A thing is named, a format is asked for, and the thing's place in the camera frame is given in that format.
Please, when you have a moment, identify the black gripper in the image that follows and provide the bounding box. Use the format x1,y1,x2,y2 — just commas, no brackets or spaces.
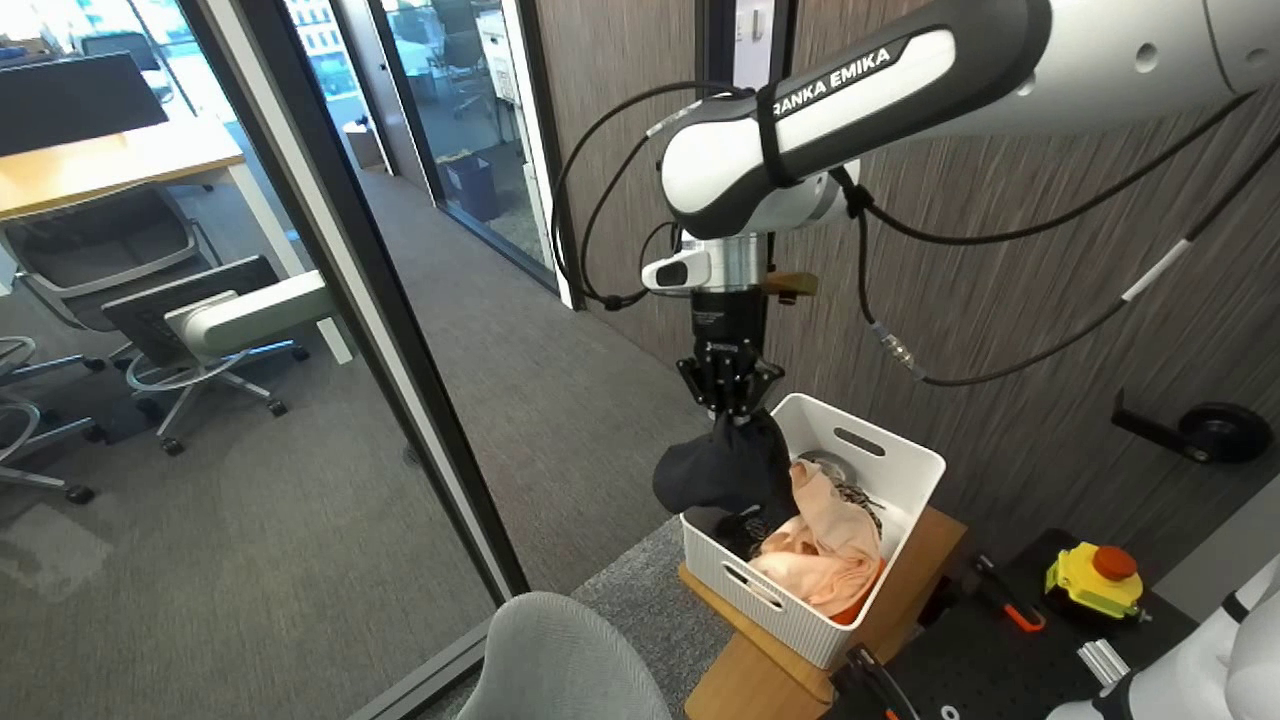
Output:
682,291,785,427

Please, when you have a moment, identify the black clothing garment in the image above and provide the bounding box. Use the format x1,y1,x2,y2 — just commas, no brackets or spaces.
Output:
648,414,802,533

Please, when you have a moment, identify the peach pink cloth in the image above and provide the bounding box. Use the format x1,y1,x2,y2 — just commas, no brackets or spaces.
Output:
752,453,898,630

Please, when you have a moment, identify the white plastic storage bin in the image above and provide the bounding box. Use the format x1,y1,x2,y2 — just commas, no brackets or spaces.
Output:
677,388,954,674

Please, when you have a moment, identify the grey chair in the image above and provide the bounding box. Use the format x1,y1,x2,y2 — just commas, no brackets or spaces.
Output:
457,590,677,720

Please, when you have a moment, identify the dark speckled patterned cloth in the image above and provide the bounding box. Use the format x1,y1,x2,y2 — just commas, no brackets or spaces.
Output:
797,450,890,527

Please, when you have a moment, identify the wooden stool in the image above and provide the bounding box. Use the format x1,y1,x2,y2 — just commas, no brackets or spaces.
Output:
677,506,973,720

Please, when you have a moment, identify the black pole white label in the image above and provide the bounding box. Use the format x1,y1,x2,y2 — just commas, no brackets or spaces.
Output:
694,0,804,100

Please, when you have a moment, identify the black framed glass door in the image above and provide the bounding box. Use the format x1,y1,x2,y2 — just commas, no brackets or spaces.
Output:
333,0,587,313

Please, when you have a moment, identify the black perforated breadboard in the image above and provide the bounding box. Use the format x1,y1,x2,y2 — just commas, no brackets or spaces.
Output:
917,623,1113,720

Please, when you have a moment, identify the yellow emergency stop button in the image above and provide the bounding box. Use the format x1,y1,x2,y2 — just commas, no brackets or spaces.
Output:
1040,537,1152,623

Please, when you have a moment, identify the silver aluminium extrusion piece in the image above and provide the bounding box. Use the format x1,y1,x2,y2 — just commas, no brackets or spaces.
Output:
1076,636,1141,697

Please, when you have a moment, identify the white desk wooden top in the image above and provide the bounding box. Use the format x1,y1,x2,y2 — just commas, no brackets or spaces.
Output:
0,114,358,369

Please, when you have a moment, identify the black monitor screen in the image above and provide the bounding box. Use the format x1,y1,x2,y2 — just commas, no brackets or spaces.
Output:
0,54,174,135

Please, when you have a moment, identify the black camera cable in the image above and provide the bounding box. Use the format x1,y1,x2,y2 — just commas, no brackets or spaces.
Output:
547,78,703,317

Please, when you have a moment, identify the orange handled black clamp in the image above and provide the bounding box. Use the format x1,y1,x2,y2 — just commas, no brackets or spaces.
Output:
973,549,1053,639
832,639,929,720

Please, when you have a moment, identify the black glass wall post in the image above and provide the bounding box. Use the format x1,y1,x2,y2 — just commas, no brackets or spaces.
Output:
177,0,532,600

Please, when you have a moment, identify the black door handle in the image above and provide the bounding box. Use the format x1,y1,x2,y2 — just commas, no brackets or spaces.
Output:
1107,393,1280,471

